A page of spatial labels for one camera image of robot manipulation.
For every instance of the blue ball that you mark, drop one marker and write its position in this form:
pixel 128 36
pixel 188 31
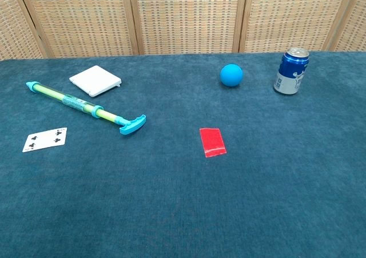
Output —
pixel 231 75

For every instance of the teal velvet tablecloth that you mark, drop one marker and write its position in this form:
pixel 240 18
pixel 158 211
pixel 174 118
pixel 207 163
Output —
pixel 160 183

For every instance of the white square plastic box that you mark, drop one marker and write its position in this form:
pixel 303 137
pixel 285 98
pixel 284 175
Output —
pixel 95 80

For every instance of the green and cyan water pump toy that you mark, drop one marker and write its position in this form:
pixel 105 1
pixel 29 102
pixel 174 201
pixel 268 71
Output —
pixel 83 105

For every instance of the woven rattan folding screen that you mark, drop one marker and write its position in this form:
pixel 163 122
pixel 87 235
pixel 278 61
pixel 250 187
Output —
pixel 183 17

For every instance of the blue and white drink can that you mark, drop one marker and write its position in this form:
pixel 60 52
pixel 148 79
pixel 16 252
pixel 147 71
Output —
pixel 291 72

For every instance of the four of clubs playing card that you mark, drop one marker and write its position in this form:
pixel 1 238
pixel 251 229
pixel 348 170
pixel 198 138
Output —
pixel 45 139

